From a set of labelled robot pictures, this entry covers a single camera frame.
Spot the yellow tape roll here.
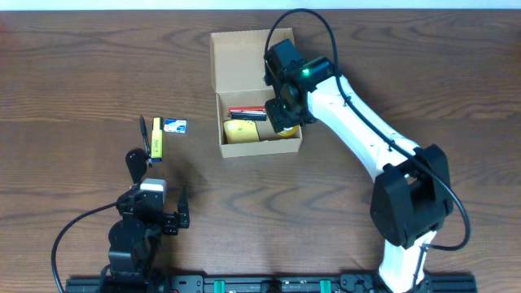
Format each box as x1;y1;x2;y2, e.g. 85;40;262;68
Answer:
277;125;300;138

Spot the red black stapler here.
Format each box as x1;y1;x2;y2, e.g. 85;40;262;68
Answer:
228;107;267;121

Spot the yellow sticky note pad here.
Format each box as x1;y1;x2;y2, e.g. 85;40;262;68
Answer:
223;120;260;144

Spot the white blue staples box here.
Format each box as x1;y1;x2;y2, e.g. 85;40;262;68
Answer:
164;119;187;133

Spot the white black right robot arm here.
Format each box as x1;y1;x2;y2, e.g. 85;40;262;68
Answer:
210;57;437;292

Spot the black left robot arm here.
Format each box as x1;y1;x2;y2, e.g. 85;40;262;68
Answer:
108;183;179;286

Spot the black glossy tape dispenser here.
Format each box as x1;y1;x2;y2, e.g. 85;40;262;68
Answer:
125;148;147;184

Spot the yellow highlighter marker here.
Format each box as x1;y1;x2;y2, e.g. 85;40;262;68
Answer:
151;117;164;163

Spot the black ballpoint pen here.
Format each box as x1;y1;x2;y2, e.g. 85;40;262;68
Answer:
139;115;152;168

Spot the brown cardboard box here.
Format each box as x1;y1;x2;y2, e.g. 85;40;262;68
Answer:
210;29;302;158

